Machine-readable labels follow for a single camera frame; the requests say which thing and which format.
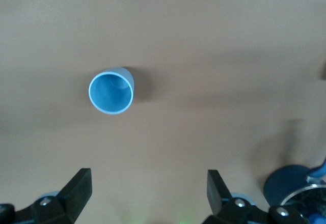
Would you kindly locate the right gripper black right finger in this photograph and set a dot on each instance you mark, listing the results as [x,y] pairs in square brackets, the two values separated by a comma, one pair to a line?
[219,201]

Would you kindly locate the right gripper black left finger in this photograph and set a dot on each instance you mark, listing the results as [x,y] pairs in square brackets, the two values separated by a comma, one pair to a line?
[71,198]

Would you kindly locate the blue plastic cup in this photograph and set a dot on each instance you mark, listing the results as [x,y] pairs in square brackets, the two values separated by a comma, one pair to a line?
[109,94]

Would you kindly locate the dark blue pot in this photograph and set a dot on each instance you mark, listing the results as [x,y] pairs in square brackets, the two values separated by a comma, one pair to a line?
[280,180]

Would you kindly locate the glass pot lid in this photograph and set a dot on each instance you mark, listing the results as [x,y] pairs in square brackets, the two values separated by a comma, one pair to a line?
[305,201]

